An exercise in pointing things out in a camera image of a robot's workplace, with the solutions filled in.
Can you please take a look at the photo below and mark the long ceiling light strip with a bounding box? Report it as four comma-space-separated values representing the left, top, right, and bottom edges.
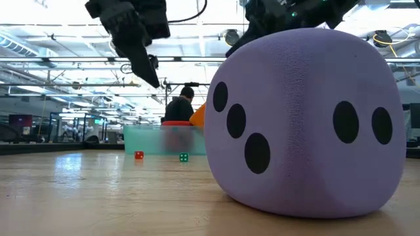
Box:
0, 56, 420, 64

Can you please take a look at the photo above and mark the large red foam die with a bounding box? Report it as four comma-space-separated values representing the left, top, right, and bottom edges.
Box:
161, 120, 195, 153

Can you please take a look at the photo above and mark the person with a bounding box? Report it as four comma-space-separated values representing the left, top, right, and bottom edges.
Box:
163, 86, 195, 123

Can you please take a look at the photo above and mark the black gantry frame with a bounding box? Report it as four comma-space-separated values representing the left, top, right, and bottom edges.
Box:
165, 81, 211, 111

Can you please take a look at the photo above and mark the dark red box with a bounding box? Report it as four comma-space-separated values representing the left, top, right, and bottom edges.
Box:
9, 114, 33, 128

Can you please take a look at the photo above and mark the teal translucent plastic bin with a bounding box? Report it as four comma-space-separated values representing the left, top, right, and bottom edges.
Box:
123, 125, 207, 156

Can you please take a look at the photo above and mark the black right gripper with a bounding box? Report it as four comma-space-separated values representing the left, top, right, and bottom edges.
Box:
225, 0, 296, 58

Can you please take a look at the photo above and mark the large orange foam die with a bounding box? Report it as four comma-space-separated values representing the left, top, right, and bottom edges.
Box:
189, 102, 207, 128

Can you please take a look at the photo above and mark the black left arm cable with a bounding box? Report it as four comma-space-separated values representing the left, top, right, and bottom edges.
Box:
167, 0, 209, 24

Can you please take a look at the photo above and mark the large purple foam die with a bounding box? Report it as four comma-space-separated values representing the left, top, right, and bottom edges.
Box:
203, 28, 408, 220

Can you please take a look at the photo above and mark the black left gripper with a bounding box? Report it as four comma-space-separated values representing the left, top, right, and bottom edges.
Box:
84, 0, 171, 89

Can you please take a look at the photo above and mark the dark framed work station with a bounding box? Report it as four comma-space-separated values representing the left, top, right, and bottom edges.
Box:
49, 113, 108, 144

